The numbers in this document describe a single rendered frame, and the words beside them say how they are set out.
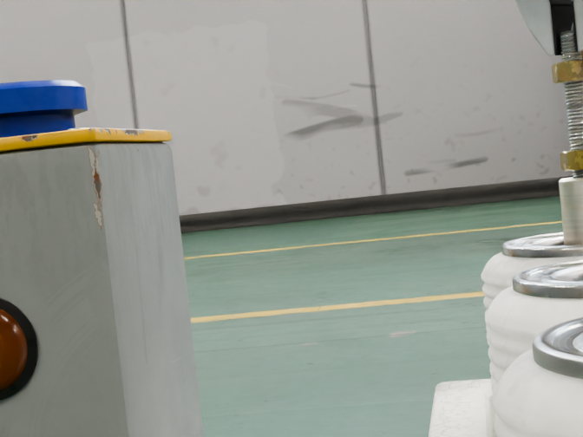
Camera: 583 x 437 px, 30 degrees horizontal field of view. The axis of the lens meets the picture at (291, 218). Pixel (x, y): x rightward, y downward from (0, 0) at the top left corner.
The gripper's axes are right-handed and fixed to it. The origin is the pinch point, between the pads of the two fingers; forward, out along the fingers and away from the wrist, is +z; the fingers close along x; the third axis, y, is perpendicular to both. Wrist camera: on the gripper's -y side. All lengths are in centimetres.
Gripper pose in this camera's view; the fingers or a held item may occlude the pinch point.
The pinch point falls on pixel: (579, 22)
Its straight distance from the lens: 49.4
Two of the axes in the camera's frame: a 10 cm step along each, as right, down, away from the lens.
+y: -7.9, 1.2, -6.0
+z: 1.1, 9.9, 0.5
